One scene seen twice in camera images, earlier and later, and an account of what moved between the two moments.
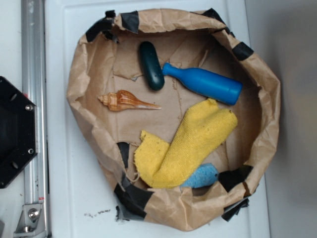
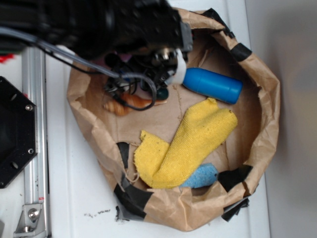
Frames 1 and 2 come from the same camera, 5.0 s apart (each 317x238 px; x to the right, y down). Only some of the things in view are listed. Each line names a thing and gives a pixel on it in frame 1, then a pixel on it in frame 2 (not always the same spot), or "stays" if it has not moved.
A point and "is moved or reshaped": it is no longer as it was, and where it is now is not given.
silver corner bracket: [31, 221] stays
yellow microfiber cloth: [159, 164] stays
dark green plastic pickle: [152, 65] is moved or reshaped
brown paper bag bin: [181, 114] stays
